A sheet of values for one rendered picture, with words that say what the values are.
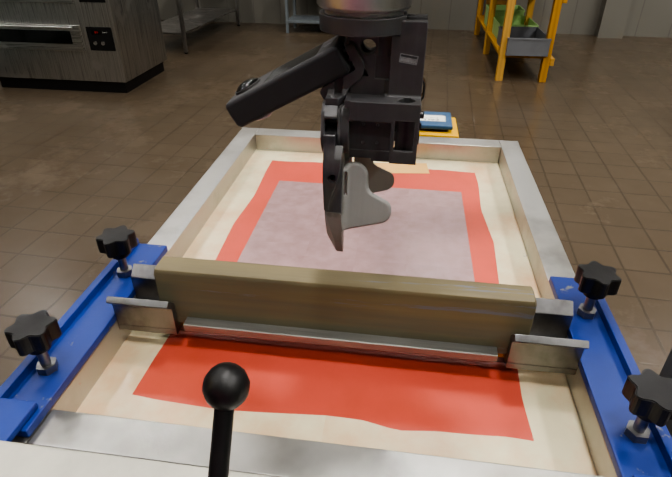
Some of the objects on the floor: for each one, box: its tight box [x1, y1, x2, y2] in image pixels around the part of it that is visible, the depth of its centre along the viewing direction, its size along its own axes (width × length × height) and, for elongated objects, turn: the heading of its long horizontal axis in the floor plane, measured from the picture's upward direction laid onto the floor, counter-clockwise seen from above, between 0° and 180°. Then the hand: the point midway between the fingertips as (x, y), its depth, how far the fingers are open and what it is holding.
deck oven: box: [0, 0, 167, 93], centre depth 450 cm, size 136×107×176 cm
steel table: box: [153, 0, 240, 54], centre depth 644 cm, size 70×184×96 cm, turn 169°
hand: (336, 224), depth 51 cm, fingers open, 4 cm apart
